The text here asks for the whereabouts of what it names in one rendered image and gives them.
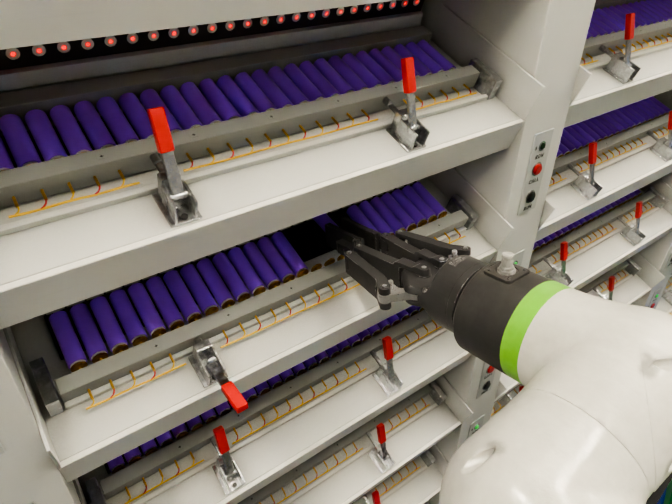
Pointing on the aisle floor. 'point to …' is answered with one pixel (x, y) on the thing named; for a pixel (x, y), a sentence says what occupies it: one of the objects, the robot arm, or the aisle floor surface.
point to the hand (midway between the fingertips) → (352, 239)
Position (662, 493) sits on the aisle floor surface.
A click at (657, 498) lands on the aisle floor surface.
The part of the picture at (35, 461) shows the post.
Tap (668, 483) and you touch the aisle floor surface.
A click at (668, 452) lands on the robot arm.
